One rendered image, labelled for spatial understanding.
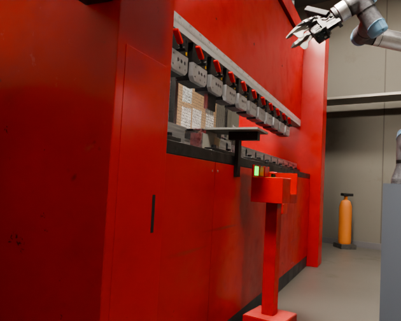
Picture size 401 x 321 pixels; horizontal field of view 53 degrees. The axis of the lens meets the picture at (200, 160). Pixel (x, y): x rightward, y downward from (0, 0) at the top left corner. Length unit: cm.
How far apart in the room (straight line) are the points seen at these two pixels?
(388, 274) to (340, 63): 460
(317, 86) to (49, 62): 333
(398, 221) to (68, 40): 137
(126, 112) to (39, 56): 28
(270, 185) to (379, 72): 419
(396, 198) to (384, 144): 399
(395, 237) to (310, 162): 233
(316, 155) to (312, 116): 38
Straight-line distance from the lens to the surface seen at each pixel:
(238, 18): 239
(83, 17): 105
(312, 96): 413
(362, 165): 579
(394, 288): 183
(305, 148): 406
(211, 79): 195
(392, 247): 181
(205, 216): 164
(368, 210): 577
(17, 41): 118
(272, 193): 193
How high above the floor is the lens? 74
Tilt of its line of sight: 3 degrees up
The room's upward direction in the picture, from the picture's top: 3 degrees clockwise
